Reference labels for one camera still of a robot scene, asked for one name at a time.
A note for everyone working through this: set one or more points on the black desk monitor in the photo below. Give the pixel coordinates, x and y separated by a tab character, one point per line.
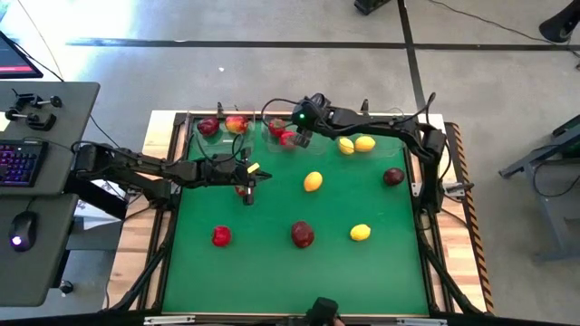
13	59

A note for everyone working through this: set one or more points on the black round knob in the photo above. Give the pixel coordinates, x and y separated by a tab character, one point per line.
66	286

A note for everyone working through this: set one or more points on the orange-yellow lemon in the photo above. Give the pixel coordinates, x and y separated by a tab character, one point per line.
313	182
364	144

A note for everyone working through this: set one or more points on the person's hand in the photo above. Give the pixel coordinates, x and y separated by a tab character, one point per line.
338	323

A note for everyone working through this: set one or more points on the grey metal stand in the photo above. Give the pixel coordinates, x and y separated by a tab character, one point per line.
557	226

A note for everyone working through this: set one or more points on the clear plastic bin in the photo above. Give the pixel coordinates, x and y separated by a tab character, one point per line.
319	146
226	145
389	145

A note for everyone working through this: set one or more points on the red and yellow apple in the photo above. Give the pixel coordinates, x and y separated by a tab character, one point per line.
236	124

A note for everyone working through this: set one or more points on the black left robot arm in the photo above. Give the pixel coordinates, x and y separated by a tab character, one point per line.
136	165

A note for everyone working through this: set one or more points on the black backlit keyboard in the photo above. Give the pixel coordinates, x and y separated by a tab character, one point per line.
22	163

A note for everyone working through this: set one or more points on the black rounded object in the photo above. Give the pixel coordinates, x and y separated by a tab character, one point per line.
321	310

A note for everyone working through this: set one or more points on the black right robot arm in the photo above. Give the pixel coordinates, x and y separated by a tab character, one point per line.
385	127

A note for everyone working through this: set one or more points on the silver metal bracket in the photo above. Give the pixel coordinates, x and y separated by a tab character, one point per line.
168	319
421	322

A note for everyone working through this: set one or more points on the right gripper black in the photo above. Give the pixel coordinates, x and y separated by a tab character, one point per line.
312	113

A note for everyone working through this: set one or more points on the black floor box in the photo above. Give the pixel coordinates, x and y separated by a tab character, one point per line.
369	5

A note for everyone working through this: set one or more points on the dented dark red apple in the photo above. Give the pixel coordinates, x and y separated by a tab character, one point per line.
302	234

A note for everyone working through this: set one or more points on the red strawberry toy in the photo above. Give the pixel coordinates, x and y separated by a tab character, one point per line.
240	191

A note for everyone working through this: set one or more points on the black chair base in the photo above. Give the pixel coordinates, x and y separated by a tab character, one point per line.
559	27

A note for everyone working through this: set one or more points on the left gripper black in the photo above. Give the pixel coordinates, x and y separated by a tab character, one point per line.
222	171

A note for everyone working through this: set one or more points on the grey desk top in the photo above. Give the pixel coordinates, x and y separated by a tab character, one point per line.
50	271
68	131

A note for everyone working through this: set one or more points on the yellow tape tag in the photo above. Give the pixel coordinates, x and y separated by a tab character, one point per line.
253	168

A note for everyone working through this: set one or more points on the yellow lemon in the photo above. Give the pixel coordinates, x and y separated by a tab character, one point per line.
360	232
346	146

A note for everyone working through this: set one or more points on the black upright post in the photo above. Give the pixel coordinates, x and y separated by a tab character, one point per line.
219	109
364	108

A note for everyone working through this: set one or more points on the black screw clamp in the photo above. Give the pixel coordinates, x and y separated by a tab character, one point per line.
36	102
43	122

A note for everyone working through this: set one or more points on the yellow black hazard strip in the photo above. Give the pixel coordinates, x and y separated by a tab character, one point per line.
481	271

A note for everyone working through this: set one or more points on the black computer mouse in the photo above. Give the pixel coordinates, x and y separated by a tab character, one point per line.
25	226

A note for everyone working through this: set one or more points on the black aluminium table frame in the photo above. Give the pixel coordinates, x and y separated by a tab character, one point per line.
161	271

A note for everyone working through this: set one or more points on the green table mat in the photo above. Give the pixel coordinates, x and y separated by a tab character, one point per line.
272	280

